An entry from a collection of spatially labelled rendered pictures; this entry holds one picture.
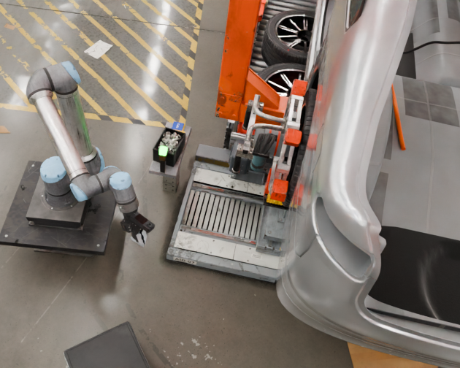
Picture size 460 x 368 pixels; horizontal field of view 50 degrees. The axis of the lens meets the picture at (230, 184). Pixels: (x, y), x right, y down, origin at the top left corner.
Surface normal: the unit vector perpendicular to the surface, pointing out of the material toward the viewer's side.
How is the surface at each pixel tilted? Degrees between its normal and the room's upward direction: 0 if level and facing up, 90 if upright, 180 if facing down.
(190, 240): 0
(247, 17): 90
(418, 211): 19
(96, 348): 0
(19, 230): 0
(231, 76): 90
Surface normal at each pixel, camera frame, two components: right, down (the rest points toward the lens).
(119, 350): 0.11, -0.60
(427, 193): 0.04, -0.27
